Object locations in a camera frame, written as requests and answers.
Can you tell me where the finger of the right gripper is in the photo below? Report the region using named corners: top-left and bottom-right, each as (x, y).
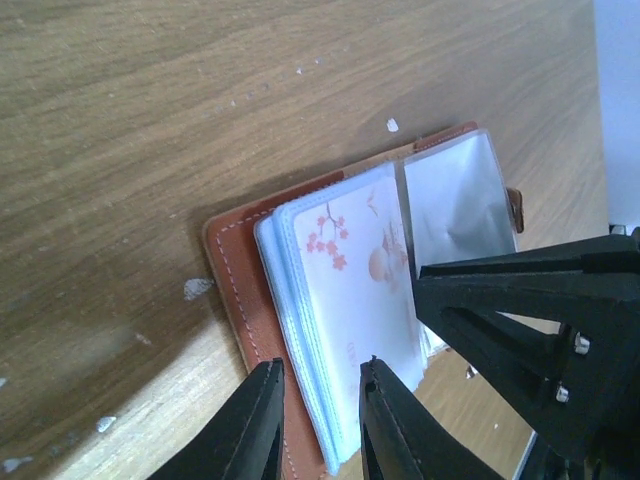
top-left (413, 233), bottom-right (639, 462)

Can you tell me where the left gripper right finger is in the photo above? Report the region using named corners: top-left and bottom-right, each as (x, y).
top-left (359, 357), bottom-right (501, 480)

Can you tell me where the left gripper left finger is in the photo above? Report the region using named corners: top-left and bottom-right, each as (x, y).
top-left (150, 358), bottom-right (285, 480)

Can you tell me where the white credit card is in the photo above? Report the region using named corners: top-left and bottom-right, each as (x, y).
top-left (292, 175), bottom-right (424, 398)

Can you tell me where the brown leather card holder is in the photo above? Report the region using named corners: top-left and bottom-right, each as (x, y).
top-left (204, 122), bottom-right (522, 479)

